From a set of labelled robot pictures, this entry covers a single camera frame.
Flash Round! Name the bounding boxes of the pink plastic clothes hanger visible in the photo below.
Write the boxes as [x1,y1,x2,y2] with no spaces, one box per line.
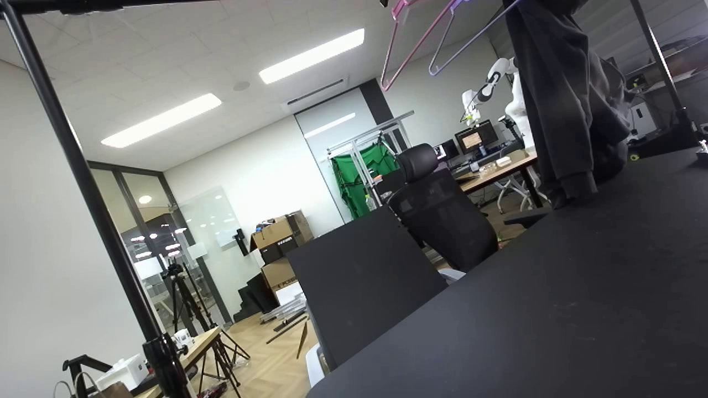
[377,0,465,96]

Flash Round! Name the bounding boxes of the purple grey clothes hanger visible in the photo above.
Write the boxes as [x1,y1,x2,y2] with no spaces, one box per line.
[424,0,520,80]

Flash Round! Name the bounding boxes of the black rack upright pole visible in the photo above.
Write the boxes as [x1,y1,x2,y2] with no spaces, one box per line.
[0,0,217,398]
[626,0,708,161]

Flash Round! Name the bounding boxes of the green cloth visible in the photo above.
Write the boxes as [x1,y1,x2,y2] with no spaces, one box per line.
[328,141,400,222]

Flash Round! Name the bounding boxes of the silver garment rack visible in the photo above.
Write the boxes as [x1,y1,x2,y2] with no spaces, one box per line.
[324,108,417,217]

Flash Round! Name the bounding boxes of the large cardboard box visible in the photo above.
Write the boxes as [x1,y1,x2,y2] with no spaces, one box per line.
[250,208,317,260]

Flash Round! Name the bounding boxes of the dark flat panel board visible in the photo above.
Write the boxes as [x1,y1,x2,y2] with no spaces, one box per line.
[285,208,450,374]

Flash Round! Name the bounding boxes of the black mesh office chair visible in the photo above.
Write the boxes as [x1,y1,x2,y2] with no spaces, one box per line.
[386,141,553,274]

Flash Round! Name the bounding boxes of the small cardboard box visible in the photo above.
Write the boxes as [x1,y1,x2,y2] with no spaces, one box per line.
[258,256,299,292]

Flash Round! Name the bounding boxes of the ceiling air vent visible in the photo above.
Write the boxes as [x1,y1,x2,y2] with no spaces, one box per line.
[285,77,348,108]

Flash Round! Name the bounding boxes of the black computer monitor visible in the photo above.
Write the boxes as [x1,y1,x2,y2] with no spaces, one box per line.
[451,119,505,159]

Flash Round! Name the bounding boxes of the wooden office desk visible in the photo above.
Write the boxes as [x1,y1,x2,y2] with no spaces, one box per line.
[454,148,548,214]

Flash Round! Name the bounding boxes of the long ceiling light panel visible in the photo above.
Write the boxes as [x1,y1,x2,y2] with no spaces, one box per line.
[99,90,224,150]
[257,26,368,87]

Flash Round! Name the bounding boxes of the wooden planks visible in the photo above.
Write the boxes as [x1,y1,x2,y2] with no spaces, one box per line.
[264,313,313,363]

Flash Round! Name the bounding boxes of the small wooden side table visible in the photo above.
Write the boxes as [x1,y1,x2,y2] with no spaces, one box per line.
[175,327,247,398]

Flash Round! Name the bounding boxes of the black framed glass door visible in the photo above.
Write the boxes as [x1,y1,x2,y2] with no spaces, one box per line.
[86,161,235,337]

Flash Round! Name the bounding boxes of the black hanging garment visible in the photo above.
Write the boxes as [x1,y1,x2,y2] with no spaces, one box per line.
[503,0,632,211]

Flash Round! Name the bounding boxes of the white device box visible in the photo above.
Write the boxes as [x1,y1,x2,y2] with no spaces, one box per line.
[95,351,150,393]

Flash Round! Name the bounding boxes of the white box behind garment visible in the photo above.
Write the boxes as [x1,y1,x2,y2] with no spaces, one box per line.
[626,97,659,143]

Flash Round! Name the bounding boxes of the wall whiteboard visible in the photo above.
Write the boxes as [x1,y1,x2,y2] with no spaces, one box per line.
[179,183,244,254]

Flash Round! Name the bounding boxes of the black camera tripod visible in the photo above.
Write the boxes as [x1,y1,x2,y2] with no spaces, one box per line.
[158,261,253,365]

